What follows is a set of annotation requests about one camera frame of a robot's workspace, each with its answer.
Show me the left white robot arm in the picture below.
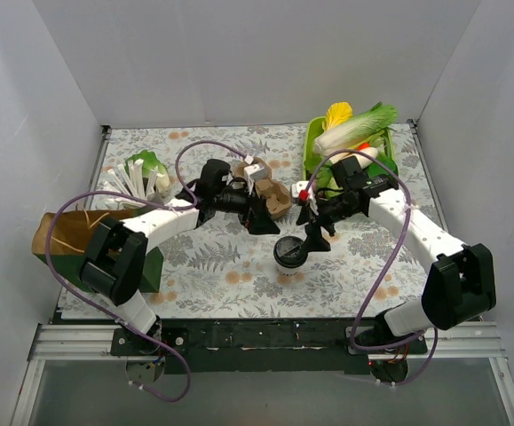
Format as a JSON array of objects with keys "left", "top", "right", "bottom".
[{"left": 79, "top": 159, "right": 280, "bottom": 355}]

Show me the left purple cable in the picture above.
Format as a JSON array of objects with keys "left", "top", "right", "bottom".
[{"left": 45, "top": 140, "right": 253, "bottom": 404}]

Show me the purple cable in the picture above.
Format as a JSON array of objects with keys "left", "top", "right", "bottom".
[
  {"left": 304, "top": 149, "right": 440, "bottom": 387},
  {"left": 45, "top": 140, "right": 253, "bottom": 404}
]

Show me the white radish toy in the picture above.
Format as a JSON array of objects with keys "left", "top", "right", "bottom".
[{"left": 352, "top": 146, "right": 379, "bottom": 170}]

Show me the green plastic basket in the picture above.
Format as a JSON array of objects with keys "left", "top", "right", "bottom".
[{"left": 303, "top": 116, "right": 399, "bottom": 180}]

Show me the red pepper toy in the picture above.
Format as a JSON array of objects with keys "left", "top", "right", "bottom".
[{"left": 354, "top": 142, "right": 371, "bottom": 151}]

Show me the brown green paper bag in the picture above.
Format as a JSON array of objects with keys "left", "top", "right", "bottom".
[{"left": 51, "top": 209, "right": 163, "bottom": 294}]

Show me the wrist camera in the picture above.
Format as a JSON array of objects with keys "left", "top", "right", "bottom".
[
  {"left": 242, "top": 157, "right": 270, "bottom": 187},
  {"left": 290, "top": 181, "right": 319, "bottom": 216}
]

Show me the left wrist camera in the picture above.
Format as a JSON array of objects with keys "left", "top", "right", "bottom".
[{"left": 242, "top": 157, "right": 270, "bottom": 187}]

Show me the large napa cabbage toy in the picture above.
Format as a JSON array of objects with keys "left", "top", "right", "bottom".
[{"left": 313, "top": 102, "right": 398, "bottom": 155}]

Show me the white paper coffee cup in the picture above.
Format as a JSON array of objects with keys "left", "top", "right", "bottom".
[{"left": 276, "top": 260, "right": 305, "bottom": 276}]

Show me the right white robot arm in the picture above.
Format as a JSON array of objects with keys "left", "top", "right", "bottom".
[{"left": 290, "top": 156, "right": 496, "bottom": 353}]

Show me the small bok choy toy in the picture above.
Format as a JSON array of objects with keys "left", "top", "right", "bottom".
[{"left": 124, "top": 150, "right": 171, "bottom": 197}]

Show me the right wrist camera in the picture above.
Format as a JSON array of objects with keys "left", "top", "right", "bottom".
[{"left": 290, "top": 181, "right": 319, "bottom": 216}]

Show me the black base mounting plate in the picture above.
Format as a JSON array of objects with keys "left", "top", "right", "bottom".
[{"left": 110, "top": 318, "right": 430, "bottom": 375}]

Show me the brown pulp cup carrier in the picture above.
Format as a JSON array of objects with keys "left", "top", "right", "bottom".
[{"left": 255, "top": 157, "right": 292, "bottom": 219}]

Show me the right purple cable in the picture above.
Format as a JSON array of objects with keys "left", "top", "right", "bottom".
[{"left": 304, "top": 149, "right": 440, "bottom": 387}]

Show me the aluminium frame rail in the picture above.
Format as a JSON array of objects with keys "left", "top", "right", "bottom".
[{"left": 12, "top": 321, "right": 514, "bottom": 425}]

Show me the yellow leafy vegetable toy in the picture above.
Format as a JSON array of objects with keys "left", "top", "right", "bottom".
[{"left": 322, "top": 102, "right": 353, "bottom": 131}]

